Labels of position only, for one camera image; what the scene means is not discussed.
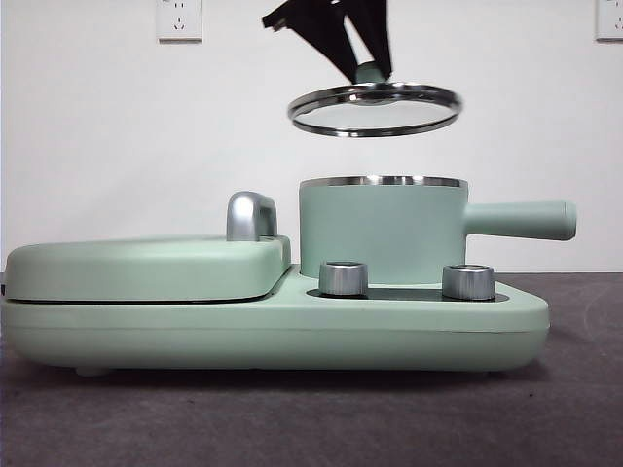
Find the glass lid with green knob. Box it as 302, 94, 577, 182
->
287, 60, 463, 139

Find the silver control knob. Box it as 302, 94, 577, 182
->
318, 261, 370, 297
441, 264, 496, 301

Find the green hinged griddle cover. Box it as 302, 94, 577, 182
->
3, 234, 293, 303

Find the green breakfast machine base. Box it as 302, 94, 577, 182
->
0, 265, 551, 378

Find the white wall socket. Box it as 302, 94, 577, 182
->
156, 0, 203, 43
596, 0, 623, 42

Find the green pot with side handle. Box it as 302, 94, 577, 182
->
297, 174, 579, 287

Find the chrome cover handle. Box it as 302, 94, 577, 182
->
226, 191, 281, 243

